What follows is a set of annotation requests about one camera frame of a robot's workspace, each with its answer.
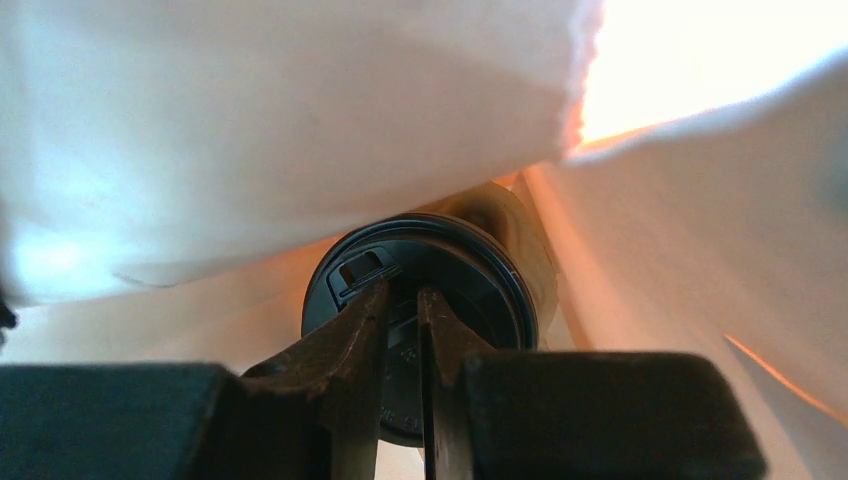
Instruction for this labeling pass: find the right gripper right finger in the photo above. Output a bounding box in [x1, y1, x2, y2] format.
[417, 286, 493, 479]

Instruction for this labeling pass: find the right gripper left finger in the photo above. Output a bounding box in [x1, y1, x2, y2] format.
[242, 280, 391, 479]

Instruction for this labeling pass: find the orange paper takeout bag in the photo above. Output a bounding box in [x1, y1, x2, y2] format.
[1, 1, 847, 479]

